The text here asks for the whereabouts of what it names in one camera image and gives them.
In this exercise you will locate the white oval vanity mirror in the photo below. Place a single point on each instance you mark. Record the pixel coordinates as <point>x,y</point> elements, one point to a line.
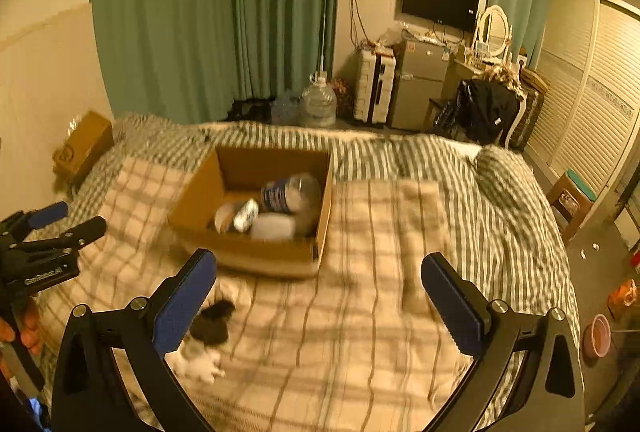
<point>494,31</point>

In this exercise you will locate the large clear water jug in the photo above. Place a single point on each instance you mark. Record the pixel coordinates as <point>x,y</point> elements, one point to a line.
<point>318,105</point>

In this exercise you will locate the orange packet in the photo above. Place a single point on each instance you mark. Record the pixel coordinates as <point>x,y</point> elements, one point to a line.
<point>622,298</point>

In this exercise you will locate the white hard suitcase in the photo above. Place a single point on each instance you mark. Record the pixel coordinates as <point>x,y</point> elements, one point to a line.
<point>372,85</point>

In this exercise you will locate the black and white plush toy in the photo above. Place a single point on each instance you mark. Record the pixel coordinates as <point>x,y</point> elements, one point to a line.
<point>200,362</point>

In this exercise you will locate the beige plaid blanket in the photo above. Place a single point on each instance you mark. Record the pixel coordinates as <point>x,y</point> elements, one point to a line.
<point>330,337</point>

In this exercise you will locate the white pole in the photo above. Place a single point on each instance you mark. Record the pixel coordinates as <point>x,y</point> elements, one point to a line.
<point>325,32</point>

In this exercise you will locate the beige dressing table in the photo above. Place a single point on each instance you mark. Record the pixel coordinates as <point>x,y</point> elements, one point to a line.
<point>457,72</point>

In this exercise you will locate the white chair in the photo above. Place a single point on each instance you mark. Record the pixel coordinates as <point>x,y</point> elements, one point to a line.
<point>515,122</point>

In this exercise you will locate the dark bag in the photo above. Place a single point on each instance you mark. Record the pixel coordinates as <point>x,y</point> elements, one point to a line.
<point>250,110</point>

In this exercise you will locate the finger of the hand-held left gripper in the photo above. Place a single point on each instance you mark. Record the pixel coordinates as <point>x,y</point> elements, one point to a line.
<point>82,230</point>
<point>47,214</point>

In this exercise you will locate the black wall television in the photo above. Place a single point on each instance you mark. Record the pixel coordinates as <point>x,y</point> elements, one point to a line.
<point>440,1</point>

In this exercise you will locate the small brown cardboard box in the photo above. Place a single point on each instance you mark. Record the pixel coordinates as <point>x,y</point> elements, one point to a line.
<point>87,145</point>

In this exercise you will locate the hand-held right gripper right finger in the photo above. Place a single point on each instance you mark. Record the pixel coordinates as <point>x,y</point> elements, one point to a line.
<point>452,307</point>

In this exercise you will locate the wide green curtain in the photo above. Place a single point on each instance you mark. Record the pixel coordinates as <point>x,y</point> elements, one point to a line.
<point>287,7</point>
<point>160,12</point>

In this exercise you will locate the clear bottle with blue label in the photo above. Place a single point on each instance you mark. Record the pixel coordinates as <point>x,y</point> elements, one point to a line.
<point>281,194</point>

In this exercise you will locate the patterned bag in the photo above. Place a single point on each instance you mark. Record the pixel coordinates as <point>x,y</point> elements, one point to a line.
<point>345,95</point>

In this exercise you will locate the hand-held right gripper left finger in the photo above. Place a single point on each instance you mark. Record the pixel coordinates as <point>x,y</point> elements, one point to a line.
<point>185,304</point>

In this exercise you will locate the white plastic bag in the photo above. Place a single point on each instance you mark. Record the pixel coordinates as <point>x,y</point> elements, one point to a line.
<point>395,37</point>

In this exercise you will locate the white plastic container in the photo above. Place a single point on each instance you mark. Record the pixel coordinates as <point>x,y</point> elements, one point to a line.
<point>272,227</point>

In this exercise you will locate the beige round bowl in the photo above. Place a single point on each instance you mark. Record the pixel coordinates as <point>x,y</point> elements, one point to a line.
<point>225,217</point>

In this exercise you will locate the small clear water jug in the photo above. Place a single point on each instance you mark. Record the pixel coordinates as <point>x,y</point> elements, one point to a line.
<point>287,110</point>

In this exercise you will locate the black jacket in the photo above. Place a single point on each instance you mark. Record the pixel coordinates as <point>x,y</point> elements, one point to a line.
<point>487,110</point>

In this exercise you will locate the brown suitcase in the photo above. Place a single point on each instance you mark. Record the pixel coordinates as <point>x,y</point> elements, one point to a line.
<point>531,112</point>

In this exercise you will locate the pink bowl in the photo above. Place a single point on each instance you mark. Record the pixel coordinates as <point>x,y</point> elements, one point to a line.
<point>597,336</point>

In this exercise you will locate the white louvred wardrobe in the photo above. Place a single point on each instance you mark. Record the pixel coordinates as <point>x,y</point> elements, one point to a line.
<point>585,77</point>

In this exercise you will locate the brown stool with green seat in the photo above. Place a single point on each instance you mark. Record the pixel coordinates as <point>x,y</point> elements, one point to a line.
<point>570,199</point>

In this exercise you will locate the person's left hand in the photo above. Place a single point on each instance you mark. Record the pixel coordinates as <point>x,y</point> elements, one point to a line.
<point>29,328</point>

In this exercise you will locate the grey small fridge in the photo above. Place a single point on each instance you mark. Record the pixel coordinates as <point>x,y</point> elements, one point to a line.
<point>417,85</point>

